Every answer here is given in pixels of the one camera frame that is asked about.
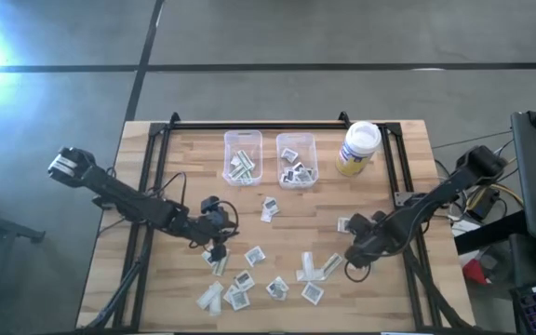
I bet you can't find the yellow disinfectant wipes canister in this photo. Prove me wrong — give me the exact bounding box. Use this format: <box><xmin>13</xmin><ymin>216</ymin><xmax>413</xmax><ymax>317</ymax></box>
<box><xmin>335</xmin><ymin>120</ymin><xmax>383</xmax><ymax>178</ymax></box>

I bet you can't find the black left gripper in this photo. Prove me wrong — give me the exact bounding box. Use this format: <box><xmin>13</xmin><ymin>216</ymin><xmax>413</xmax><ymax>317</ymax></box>
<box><xmin>186</xmin><ymin>195</ymin><xmax>232</xmax><ymax>262</ymax></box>

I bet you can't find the black cart leg bar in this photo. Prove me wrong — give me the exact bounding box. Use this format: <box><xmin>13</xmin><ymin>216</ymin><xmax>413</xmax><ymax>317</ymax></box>
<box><xmin>453</xmin><ymin>211</ymin><xmax>529</xmax><ymax>256</ymax></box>

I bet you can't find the red object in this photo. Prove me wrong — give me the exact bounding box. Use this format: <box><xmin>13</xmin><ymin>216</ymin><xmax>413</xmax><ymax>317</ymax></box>
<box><xmin>462</xmin><ymin>259</ymin><xmax>492</xmax><ymax>286</ymax></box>

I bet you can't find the black power adapter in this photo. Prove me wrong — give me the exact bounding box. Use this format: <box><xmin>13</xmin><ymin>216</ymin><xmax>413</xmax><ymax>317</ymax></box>
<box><xmin>465</xmin><ymin>190</ymin><xmax>500</xmax><ymax>222</ymax></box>

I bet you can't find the clear plastic bin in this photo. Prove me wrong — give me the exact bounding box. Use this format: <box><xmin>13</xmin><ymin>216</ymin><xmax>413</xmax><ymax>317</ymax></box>
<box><xmin>275</xmin><ymin>132</ymin><xmax>320</xmax><ymax>191</ymax></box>
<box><xmin>221</xmin><ymin>129</ymin><xmax>264</xmax><ymax>188</ymax></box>

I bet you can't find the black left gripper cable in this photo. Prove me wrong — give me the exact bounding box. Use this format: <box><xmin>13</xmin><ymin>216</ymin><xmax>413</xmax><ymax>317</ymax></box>
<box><xmin>159</xmin><ymin>170</ymin><xmax>241</xmax><ymax>235</ymax></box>

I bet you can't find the black floor stand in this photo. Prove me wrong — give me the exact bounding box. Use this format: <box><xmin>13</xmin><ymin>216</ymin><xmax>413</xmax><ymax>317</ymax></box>
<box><xmin>0</xmin><ymin>184</ymin><xmax>47</xmax><ymax>246</ymax></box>

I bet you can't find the yellow floor cable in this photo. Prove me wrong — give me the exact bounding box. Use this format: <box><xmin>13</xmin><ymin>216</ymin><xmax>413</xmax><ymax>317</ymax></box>
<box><xmin>490</xmin><ymin>156</ymin><xmax>526</xmax><ymax>206</ymax></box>

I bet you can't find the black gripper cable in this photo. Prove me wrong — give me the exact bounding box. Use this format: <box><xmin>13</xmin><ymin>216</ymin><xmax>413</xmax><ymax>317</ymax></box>
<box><xmin>343</xmin><ymin>259</ymin><xmax>372</xmax><ymax>284</ymax></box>
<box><xmin>159</xmin><ymin>170</ymin><xmax>241</xmax><ymax>235</ymax></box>

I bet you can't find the black metal rig frame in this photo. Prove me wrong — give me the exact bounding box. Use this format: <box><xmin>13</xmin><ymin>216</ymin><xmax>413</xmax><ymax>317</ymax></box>
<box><xmin>86</xmin><ymin>111</ymin><xmax>476</xmax><ymax>332</ymax></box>

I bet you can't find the white power strip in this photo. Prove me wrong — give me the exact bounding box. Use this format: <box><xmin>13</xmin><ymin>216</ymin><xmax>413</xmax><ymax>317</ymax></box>
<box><xmin>449</xmin><ymin>214</ymin><xmax>483</xmax><ymax>236</ymax></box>

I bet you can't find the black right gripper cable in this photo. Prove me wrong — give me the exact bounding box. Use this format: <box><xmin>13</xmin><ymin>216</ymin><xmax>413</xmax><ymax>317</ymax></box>
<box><xmin>343</xmin><ymin>259</ymin><xmax>372</xmax><ymax>284</ymax></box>

